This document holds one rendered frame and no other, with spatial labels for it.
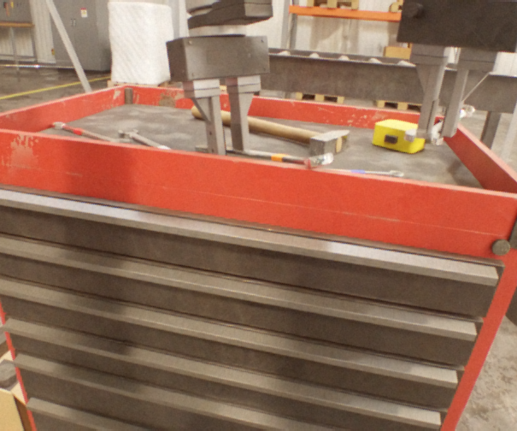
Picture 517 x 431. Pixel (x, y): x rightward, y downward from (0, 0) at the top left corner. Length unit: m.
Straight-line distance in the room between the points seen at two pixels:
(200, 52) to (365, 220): 0.28
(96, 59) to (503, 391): 8.84
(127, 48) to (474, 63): 6.75
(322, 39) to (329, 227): 8.00
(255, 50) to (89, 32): 8.87
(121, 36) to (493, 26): 6.78
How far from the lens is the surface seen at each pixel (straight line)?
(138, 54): 7.08
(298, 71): 3.45
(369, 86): 3.47
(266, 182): 0.45
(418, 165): 0.67
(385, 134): 0.73
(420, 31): 0.54
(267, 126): 0.73
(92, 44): 9.39
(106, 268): 0.56
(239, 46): 0.56
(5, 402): 1.26
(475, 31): 0.52
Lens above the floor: 1.08
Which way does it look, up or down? 25 degrees down
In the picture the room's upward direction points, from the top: 4 degrees clockwise
